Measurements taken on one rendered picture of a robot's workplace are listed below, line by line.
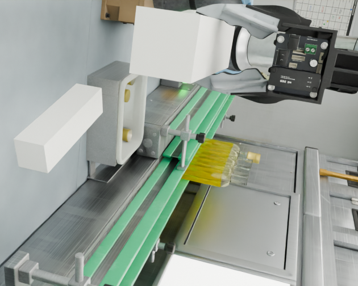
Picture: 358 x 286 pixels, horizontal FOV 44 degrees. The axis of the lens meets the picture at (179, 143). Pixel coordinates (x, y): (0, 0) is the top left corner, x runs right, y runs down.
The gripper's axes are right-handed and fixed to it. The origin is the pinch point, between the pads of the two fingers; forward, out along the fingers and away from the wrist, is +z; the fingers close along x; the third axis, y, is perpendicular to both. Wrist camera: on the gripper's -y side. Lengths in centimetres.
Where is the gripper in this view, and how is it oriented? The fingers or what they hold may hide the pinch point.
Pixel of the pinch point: (202, 45)
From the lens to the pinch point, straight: 52.3
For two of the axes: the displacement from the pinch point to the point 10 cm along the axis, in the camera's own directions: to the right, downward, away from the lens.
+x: -1.4, 9.5, 2.6
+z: -9.6, -2.0, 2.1
